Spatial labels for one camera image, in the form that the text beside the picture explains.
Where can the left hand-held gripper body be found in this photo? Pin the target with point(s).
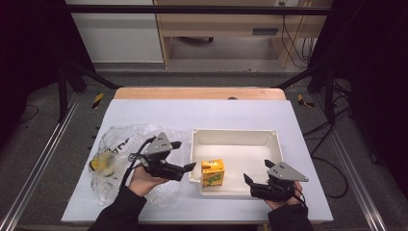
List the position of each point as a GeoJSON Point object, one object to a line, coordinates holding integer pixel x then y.
{"type": "Point", "coordinates": [160, 166]}

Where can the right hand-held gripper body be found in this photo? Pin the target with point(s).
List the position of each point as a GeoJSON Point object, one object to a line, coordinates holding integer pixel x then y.
{"type": "Point", "coordinates": [272, 191]}

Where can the yellow juice carton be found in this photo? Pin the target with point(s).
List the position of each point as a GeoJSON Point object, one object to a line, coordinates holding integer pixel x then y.
{"type": "Point", "coordinates": [212, 174]}

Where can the white plastic bin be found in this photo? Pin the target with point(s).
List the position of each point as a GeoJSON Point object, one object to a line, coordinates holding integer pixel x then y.
{"type": "Point", "coordinates": [243, 150]}

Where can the clear plastic bag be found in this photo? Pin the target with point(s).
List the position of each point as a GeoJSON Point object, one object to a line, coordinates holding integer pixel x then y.
{"type": "Point", "coordinates": [112, 144]}

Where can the person's right hand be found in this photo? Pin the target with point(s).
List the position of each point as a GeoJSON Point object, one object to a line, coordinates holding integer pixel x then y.
{"type": "Point", "coordinates": [279, 205]}

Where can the person's left hand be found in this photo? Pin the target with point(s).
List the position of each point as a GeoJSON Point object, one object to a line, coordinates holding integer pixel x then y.
{"type": "Point", "coordinates": [144, 184]}

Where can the white table mat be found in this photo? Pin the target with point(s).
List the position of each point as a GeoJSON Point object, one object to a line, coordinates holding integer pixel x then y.
{"type": "Point", "coordinates": [205, 115]}

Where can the yellow and black tape strip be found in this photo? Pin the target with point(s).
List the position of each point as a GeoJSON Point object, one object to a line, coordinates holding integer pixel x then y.
{"type": "Point", "coordinates": [303, 101]}
{"type": "Point", "coordinates": [97, 100]}

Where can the dark round table grommet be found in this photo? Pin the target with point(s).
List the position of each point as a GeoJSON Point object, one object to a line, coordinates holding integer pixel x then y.
{"type": "Point", "coordinates": [232, 98]}

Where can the white cabinet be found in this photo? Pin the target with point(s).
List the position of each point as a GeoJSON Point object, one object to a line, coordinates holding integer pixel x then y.
{"type": "Point", "coordinates": [118, 38]}

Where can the light wooden desk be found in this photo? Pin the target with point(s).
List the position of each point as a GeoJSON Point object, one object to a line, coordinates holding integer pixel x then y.
{"type": "Point", "coordinates": [218, 24]}

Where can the dark curtain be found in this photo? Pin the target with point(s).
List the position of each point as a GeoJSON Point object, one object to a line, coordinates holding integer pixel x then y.
{"type": "Point", "coordinates": [375, 64]}
{"type": "Point", "coordinates": [29, 48]}

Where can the aluminium floor rail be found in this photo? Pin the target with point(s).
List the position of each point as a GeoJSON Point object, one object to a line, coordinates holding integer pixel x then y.
{"type": "Point", "coordinates": [352, 166]}
{"type": "Point", "coordinates": [38, 166]}

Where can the black frame leg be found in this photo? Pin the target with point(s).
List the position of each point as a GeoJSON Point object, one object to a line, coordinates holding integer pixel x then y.
{"type": "Point", "coordinates": [62, 96]}
{"type": "Point", "coordinates": [329, 96]}

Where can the black horizontal frame bar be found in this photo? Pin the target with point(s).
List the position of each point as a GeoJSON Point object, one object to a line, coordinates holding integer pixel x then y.
{"type": "Point", "coordinates": [192, 10]}

